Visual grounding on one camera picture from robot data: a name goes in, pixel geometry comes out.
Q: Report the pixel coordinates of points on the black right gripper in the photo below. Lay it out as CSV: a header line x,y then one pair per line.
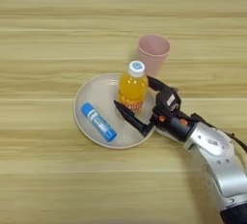
x,y
177,126

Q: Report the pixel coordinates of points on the orange juice bottle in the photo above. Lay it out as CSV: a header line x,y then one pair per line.
x,y
132,89

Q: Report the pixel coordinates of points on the pink plastic cup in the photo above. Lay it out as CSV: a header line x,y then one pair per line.
x,y
154,49

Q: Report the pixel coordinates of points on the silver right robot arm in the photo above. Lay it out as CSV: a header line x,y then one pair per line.
x,y
218,163

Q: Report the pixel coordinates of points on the small black box white label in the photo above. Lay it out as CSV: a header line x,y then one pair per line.
x,y
169,99

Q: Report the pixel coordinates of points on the beige round plate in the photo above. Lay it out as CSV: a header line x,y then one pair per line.
x,y
96,92

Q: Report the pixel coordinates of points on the blue glue stick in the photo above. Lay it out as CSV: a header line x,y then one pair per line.
x,y
98,122

